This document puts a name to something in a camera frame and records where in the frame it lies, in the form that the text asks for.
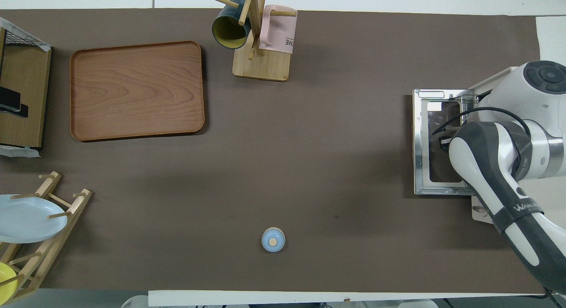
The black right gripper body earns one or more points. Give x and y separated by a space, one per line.
444 143

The toaster oven glass door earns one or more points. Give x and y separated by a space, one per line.
420 144

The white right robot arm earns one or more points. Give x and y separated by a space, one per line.
486 157

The white toaster oven body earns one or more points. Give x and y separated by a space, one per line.
548 195

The brown table mat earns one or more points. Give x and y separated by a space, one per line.
309 166

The wooden mug tree stand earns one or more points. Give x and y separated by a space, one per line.
265 67

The pink mug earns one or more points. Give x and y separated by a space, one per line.
278 32

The dark blue mug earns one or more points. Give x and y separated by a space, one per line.
227 32

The brown wooden tray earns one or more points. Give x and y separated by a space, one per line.
137 91

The wooden dish rack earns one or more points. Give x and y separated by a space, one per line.
53 241

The white checked cloth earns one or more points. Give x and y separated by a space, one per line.
20 152
42 45

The light blue plate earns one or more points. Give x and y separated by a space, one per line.
26 219

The black device on shelf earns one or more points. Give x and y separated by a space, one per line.
11 102

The yellow plate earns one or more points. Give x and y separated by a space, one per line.
5 281

